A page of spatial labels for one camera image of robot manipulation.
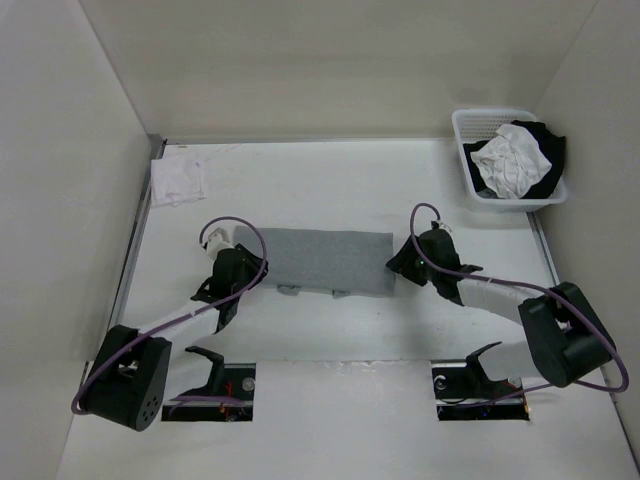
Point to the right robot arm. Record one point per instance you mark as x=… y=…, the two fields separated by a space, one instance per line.
x=565 y=338

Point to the grey tank top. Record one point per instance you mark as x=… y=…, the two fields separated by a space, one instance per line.
x=340 y=263

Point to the left metal table rail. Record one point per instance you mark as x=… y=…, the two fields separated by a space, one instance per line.
x=116 y=311

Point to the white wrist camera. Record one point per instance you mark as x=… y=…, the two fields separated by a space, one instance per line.
x=217 y=241
x=439 y=224

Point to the black tank top in basket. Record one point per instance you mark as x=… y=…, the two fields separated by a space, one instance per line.
x=555 y=149

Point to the white plastic laundry basket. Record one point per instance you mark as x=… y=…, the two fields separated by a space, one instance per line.
x=479 y=124

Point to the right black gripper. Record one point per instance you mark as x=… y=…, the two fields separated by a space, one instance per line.
x=408 y=251

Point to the white tank top in basket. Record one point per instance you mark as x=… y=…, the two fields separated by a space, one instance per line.
x=509 y=165

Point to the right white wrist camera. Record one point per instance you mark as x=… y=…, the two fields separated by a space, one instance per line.
x=439 y=224

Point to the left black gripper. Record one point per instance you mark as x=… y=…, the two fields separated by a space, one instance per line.
x=255 y=265

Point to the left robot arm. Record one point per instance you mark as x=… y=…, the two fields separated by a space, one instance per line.
x=140 y=374

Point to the folded white tank top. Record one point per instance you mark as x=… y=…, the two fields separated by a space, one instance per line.
x=177 y=180

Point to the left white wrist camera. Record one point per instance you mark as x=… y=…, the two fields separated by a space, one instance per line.
x=217 y=241

